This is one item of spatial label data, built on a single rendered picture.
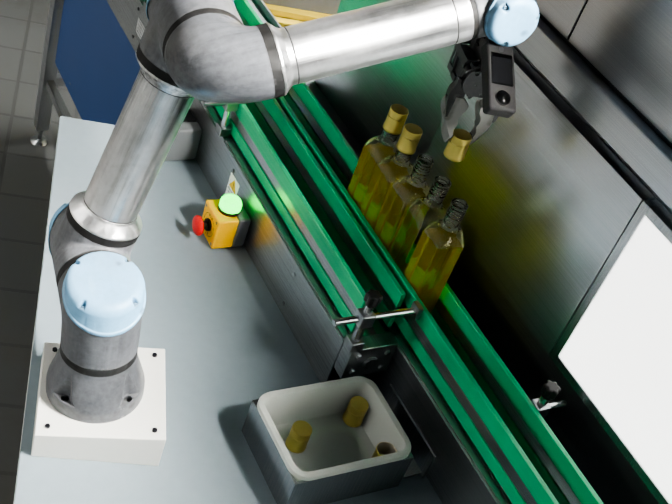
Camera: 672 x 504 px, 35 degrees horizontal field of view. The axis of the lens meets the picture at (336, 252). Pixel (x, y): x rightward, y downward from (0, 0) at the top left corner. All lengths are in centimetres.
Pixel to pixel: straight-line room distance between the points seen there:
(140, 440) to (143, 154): 44
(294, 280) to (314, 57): 66
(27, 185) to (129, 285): 181
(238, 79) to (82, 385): 55
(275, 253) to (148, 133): 54
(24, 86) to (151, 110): 227
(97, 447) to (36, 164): 186
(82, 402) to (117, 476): 13
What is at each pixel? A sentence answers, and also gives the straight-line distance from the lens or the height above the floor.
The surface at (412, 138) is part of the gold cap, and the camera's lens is 185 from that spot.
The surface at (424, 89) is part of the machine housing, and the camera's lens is 209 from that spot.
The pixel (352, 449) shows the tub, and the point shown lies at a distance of 181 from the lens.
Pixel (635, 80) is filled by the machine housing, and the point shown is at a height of 143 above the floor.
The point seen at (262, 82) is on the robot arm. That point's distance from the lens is 136.
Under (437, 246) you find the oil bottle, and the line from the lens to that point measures 177.
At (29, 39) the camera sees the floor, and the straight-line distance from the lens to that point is 403.
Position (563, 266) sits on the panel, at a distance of 177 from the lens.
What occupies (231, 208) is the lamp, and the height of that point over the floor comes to 85.
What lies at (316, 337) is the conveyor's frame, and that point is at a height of 82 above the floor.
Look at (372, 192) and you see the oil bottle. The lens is 193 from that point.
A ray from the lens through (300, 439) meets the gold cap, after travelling 175.
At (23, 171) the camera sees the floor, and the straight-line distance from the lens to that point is 341.
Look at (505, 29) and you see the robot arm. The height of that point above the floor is 152.
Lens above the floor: 210
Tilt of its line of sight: 38 degrees down
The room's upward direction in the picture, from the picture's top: 21 degrees clockwise
